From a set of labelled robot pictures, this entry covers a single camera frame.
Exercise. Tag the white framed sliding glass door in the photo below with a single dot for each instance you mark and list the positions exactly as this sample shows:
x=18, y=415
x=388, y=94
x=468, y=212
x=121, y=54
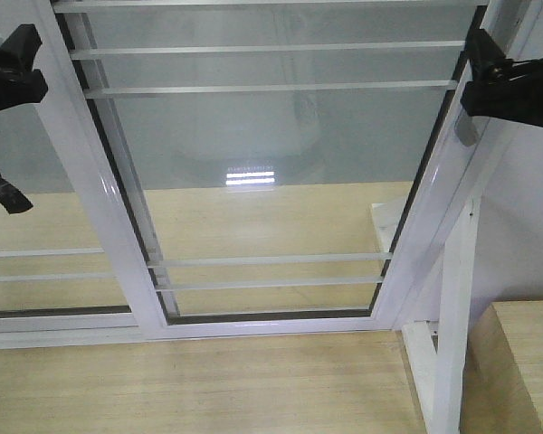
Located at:
x=447, y=183

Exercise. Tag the light wooden block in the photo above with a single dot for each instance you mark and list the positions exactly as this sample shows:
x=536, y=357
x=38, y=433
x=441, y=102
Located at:
x=503, y=383

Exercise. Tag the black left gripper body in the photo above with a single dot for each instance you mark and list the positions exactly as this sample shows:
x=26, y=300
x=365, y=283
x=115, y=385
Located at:
x=18, y=89

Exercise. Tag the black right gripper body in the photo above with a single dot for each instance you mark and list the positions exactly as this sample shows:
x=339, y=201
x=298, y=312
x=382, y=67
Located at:
x=506, y=89

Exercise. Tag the light wooden base board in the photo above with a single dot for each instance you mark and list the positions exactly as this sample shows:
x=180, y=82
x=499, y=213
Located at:
x=316, y=383

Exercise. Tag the grey door handle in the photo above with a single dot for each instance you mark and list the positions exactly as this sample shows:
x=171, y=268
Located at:
x=465, y=130

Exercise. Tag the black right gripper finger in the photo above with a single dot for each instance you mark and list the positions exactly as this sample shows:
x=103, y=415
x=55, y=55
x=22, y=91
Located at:
x=484, y=54

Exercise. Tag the white fixed door frame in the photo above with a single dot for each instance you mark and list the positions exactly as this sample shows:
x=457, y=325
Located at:
x=40, y=331

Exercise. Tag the white triangular support bracket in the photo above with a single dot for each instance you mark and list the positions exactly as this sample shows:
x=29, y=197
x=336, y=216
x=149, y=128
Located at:
x=435, y=328

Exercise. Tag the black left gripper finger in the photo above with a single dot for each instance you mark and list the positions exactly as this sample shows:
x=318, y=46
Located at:
x=18, y=51

